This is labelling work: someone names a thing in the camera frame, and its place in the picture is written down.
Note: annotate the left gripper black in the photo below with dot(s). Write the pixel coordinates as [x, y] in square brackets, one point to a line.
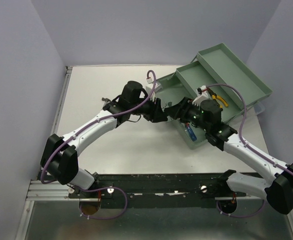
[156, 114]

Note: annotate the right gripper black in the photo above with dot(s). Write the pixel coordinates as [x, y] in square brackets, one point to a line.
[181, 109]

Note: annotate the blue handled screwdriver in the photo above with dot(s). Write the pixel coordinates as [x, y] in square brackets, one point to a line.
[190, 132]

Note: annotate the yellow black pliers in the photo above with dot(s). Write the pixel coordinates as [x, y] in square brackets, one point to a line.
[219, 99]

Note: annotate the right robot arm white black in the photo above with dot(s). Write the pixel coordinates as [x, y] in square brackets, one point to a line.
[275, 184]

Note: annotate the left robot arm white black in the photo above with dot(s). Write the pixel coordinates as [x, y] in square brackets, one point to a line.
[60, 155]

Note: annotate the small claw hammer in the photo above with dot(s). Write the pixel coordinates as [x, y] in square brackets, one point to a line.
[105, 100]

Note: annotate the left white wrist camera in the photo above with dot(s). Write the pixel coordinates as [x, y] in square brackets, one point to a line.
[152, 88]

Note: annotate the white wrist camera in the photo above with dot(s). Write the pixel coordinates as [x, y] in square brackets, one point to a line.
[152, 88]
[202, 94]

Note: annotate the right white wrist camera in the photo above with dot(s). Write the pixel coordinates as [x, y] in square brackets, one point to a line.
[202, 94]

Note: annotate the black mounting rail base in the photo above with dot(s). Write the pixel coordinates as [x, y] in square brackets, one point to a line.
[150, 191]

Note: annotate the aluminium extrusion frame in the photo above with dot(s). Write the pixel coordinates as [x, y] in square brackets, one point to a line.
[38, 192]

